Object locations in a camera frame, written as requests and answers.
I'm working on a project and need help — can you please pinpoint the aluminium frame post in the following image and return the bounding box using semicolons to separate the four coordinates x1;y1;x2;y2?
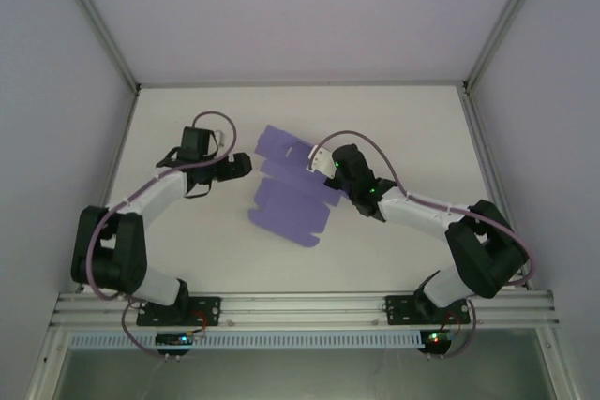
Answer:
49;0;142;92
461;0;549;92

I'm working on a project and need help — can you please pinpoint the aluminium mounting rail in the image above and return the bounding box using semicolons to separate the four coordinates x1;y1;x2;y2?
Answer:
49;290;562;326

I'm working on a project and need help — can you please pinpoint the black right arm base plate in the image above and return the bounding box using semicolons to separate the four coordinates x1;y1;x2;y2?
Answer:
383;294;472;326

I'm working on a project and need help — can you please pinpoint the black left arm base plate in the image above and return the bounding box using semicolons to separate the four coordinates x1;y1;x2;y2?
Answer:
136;295;222;327

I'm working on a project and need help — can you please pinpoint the aluminium table side rail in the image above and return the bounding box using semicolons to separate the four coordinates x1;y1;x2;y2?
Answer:
461;89;535;291
69;88;141;296

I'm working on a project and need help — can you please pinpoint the purple cloth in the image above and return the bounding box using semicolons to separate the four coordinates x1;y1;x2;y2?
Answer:
247;124;351;250

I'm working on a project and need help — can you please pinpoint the right circuit board with LED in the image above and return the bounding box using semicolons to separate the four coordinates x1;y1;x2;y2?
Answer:
424;330;458;349

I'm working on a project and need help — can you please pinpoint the light blue slotted cable duct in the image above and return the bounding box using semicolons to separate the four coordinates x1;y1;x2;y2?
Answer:
68;330;423;349

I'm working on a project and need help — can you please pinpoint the left circuit board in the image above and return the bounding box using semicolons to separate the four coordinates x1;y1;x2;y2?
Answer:
156;332;194;348

